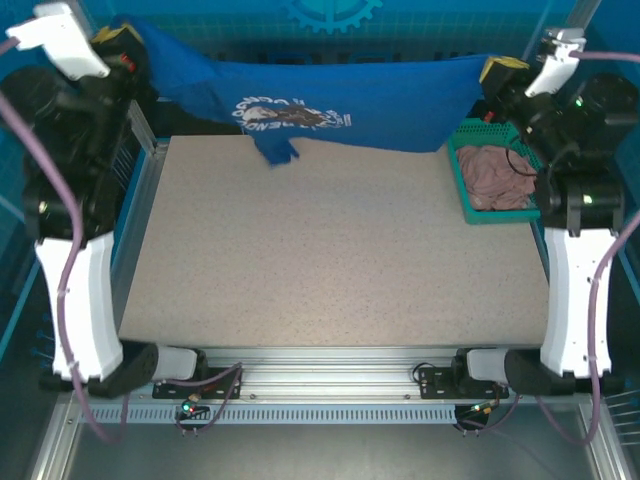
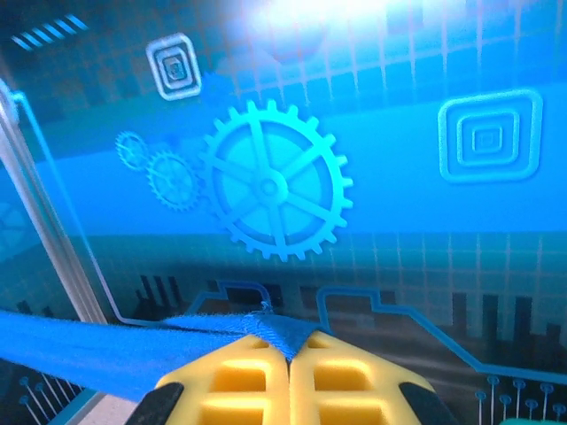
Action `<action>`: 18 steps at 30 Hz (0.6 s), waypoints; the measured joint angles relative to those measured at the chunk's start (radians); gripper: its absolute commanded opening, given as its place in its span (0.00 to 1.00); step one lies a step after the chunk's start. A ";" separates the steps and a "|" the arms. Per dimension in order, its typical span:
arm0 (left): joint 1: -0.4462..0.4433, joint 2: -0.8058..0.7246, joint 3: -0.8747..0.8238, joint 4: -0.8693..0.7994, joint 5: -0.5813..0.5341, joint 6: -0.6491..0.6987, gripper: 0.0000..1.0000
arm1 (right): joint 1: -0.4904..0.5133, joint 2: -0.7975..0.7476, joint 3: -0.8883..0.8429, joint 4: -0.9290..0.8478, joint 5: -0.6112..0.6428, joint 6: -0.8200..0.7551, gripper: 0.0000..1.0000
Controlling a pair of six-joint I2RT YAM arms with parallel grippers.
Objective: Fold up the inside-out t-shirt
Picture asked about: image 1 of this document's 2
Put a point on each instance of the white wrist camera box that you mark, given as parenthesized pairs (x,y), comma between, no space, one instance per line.
(550,70)
(65,40)

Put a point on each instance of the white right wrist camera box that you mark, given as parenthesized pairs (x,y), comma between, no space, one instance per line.
(550,70)

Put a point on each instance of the teal plastic basket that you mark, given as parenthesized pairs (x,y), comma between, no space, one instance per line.
(465,200)

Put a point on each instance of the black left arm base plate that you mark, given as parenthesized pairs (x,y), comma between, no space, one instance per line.
(170,390)

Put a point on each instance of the aluminium frame post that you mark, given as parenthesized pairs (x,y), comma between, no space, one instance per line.
(145,135)
(582,10)

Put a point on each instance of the blue t-shirt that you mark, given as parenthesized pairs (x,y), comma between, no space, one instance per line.
(390,100)

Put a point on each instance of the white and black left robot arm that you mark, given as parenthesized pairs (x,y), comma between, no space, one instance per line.
(85,300)

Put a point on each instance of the aluminium table side rail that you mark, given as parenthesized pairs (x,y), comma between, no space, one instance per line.
(140,200)

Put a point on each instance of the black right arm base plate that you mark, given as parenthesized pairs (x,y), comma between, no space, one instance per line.
(435,385)

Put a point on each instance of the pink t-shirt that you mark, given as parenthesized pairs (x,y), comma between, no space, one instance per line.
(490,175)

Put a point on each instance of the aluminium mounting rail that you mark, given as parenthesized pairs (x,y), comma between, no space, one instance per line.
(325,372)

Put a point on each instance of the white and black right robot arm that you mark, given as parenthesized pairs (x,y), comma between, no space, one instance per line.
(570,300)

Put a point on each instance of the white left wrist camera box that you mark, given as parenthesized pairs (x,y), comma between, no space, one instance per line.
(65,40)

